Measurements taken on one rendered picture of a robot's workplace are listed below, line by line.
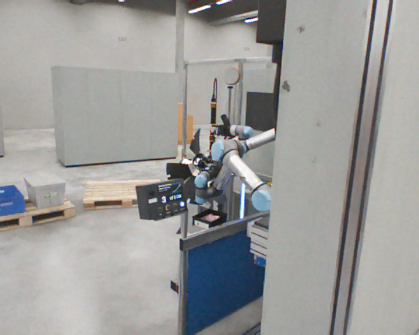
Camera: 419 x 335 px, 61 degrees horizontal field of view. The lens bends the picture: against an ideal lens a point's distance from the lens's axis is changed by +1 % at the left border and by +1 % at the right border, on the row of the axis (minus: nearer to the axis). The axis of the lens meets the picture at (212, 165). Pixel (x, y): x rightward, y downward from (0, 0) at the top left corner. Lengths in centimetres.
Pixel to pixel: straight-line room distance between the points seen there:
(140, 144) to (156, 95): 116
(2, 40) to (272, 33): 1411
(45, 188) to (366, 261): 469
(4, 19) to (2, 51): 104
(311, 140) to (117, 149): 788
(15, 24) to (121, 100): 714
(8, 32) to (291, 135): 1418
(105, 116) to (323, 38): 772
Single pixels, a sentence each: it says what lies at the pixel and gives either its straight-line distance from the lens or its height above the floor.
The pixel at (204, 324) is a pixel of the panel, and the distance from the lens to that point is 271.
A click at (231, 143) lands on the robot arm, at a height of 146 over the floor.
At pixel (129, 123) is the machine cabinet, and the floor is 89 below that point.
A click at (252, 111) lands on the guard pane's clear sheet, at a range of 335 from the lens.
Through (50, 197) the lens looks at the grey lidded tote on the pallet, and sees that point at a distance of 508.
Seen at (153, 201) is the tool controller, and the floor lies 116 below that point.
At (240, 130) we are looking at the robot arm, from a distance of 249.
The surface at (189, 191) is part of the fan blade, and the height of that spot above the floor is 100.
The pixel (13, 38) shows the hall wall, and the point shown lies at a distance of 1438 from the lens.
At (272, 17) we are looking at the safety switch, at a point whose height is 184.
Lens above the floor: 179
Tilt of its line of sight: 13 degrees down
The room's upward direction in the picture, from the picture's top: 2 degrees clockwise
